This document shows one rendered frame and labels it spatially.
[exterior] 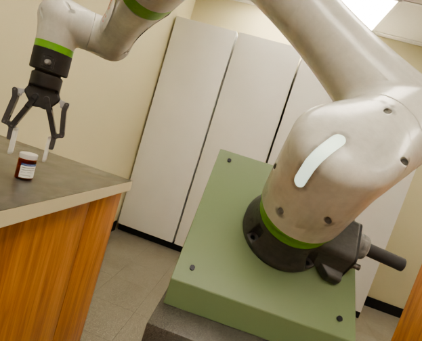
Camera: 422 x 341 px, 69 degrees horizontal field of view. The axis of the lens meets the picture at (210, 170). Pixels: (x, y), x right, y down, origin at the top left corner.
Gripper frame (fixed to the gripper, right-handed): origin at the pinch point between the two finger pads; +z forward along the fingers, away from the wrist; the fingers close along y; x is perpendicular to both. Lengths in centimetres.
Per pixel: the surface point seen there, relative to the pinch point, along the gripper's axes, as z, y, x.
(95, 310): 102, 42, 82
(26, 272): 30.2, 7.6, -10.3
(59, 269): 35.8, 15.4, 3.1
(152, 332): 10, 28, -58
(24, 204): 8.8, 4.6, -20.8
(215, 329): 9, 36, -59
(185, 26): -110, 70, 209
